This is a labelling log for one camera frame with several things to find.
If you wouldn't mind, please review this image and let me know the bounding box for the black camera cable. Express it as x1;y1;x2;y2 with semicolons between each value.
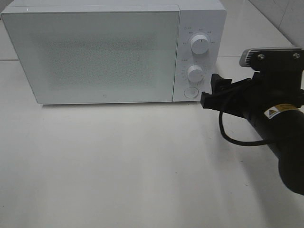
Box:
218;95;271;145

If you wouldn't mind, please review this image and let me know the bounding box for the white microwave oven body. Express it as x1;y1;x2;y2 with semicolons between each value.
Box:
0;0;227;104

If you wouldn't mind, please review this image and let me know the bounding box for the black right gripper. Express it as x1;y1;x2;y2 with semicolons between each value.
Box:
200;71;304;119

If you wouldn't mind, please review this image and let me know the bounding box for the white timer knob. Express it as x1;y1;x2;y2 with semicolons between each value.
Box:
186;65;204;83

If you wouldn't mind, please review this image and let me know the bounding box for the white microwave door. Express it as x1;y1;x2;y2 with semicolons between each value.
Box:
2;11;179;105

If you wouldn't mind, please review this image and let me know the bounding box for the round door release button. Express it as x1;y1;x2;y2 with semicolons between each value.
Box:
184;87;199;99

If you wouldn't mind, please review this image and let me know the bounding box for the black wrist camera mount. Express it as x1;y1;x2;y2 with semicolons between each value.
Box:
239;47;304;72

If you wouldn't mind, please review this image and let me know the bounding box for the upper white power knob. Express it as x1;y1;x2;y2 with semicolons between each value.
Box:
190;33;210;55

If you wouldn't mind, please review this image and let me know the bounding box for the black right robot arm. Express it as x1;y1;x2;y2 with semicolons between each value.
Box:
200;72;304;195

